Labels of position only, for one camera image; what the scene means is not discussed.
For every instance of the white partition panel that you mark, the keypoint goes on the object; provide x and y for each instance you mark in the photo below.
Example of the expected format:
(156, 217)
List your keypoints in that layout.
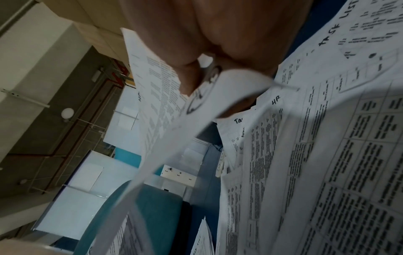
(88, 199)

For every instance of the round ceiling lamp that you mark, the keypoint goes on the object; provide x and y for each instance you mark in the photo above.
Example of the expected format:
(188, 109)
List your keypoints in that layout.
(67, 113)

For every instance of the white power strip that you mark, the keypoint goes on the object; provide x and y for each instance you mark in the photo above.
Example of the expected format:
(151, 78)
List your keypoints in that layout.
(178, 175)

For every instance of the printed paper sheet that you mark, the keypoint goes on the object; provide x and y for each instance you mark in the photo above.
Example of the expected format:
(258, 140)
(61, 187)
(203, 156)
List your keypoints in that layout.
(157, 99)

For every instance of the teal cylindrical barrel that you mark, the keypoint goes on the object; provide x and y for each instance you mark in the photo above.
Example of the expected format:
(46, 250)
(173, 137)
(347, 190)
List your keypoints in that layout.
(157, 214)

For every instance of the person's right hand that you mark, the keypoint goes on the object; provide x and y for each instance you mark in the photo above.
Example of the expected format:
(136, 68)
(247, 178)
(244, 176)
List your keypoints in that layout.
(233, 25)

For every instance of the pile of printed papers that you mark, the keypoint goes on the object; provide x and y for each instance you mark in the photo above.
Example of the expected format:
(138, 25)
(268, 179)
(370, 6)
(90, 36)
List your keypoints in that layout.
(327, 149)

